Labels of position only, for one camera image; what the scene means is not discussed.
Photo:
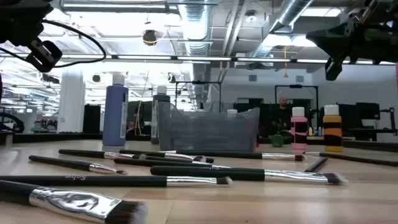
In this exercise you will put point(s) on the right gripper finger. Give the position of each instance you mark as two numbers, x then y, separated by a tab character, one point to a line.
335	40

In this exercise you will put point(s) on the small pink paint bottle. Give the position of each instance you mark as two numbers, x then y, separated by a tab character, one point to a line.
298	119

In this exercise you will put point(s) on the thin black paintbrush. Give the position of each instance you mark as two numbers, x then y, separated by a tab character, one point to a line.
149	161
81	153
208	160
233	154
62	162
357	158
177	155
317	164

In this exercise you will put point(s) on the large blue paint bottle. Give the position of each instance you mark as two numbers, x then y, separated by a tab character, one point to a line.
113	118

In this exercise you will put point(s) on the grey translucent plastic bin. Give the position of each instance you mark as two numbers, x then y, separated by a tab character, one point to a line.
208	133

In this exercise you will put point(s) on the large teal paint bottle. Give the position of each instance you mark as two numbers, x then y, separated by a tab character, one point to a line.
161	98

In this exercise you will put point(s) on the thick black paintbrush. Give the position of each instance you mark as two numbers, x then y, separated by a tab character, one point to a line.
202	172

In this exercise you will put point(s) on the large black paintbrush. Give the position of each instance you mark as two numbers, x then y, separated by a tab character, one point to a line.
71	202

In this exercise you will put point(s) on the dark green paint bottle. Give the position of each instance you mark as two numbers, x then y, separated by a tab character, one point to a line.
276	141

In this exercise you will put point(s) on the black background monitor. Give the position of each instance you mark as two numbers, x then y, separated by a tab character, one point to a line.
367	112

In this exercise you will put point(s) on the small orange striped bottle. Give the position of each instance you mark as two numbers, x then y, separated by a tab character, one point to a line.
332	119

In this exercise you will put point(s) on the white column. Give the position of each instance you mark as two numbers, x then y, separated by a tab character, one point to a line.
71	102

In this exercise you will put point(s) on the black cabinet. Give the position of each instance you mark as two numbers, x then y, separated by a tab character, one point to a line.
91	119

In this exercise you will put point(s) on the black ceiling device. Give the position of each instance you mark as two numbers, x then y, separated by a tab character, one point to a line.
149	37

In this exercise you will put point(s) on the long ceiling light bar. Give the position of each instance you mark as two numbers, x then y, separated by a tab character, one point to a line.
202	58

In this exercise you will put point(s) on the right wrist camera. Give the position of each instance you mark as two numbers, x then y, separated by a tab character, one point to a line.
332	70

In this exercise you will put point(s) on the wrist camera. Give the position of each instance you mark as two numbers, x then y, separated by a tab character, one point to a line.
45	56
332	70

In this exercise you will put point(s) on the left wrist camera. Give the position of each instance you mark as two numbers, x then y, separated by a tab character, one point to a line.
45	56

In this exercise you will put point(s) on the black rig frame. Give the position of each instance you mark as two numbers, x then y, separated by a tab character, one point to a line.
295	86

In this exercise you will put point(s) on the wide silver ventilation duct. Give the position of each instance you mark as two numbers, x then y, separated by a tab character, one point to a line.
196	25

